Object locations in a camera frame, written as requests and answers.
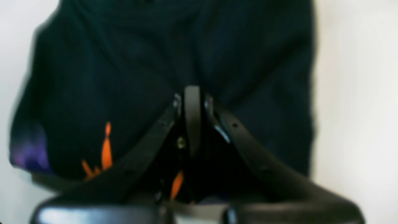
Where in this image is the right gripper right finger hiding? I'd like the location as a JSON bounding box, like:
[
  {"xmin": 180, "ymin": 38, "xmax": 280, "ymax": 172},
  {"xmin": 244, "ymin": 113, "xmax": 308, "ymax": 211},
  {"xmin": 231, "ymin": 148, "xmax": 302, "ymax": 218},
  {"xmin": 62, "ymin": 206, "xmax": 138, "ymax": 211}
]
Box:
[{"xmin": 204, "ymin": 93, "xmax": 365, "ymax": 224}]

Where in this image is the black T-shirt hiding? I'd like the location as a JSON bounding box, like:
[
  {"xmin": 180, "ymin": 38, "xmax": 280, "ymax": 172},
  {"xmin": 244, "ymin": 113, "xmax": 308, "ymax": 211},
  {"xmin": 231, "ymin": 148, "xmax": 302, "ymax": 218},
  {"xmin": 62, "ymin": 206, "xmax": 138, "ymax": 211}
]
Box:
[{"xmin": 9, "ymin": 0, "xmax": 314, "ymax": 180}]

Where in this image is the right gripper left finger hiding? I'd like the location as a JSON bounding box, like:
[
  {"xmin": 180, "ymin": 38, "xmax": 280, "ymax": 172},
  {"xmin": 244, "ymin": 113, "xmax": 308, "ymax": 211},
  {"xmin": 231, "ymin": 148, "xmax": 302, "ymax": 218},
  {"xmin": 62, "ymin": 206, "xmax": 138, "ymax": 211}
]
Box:
[{"xmin": 30, "ymin": 86, "xmax": 201, "ymax": 224}]

